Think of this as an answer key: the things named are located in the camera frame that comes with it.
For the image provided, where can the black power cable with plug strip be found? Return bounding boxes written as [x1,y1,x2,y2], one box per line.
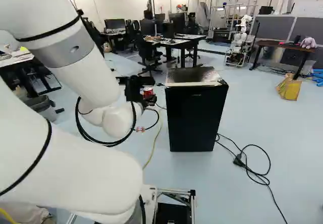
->
[214,133,289,224]

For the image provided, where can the blue foam tubes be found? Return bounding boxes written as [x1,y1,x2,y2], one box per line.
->
[311,68,323,88]

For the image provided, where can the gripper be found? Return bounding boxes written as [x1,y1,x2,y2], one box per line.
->
[125,74,158,107]

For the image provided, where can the yellow floor cable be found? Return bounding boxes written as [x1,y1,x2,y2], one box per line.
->
[142,123,163,171]

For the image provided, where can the black office chair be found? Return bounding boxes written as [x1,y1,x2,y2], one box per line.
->
[135,31,164,75]

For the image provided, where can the red drink can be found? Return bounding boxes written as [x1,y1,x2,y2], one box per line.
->
[142,87,154,100]

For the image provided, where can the grey waste bin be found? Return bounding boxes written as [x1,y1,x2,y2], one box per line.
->
[24,94,57,123]

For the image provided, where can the white robot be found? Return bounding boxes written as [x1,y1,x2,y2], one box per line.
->
[225,14,255,69]

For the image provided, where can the pink plush toy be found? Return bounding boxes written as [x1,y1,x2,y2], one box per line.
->
[299,36,318,49]

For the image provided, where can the white top desk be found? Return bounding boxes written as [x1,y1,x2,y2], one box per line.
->
[0,44,63,99]

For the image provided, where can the dark wooden desk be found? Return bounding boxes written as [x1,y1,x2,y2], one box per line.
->
[249,39,316,80]

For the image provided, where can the black top desk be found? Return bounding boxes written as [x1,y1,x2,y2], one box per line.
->
[143,33,207,69]

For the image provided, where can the black mini fridge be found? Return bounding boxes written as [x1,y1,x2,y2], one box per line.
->
[164,66,230,153]

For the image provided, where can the yellow paper bag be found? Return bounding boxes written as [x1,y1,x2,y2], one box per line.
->
[275,73,303,101]

